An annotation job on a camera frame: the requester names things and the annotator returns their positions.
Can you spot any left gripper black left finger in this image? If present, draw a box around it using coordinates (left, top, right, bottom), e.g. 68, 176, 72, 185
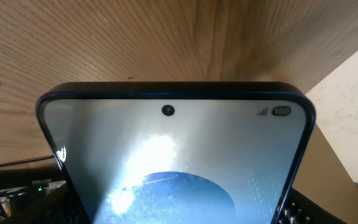
3, 184, 83, 224

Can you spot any blue Galaxy smartphone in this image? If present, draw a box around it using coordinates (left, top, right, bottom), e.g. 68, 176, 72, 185
35, 82, 316, 223

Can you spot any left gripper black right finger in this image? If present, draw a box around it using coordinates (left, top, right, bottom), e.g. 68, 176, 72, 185
277, 188, 345, 224

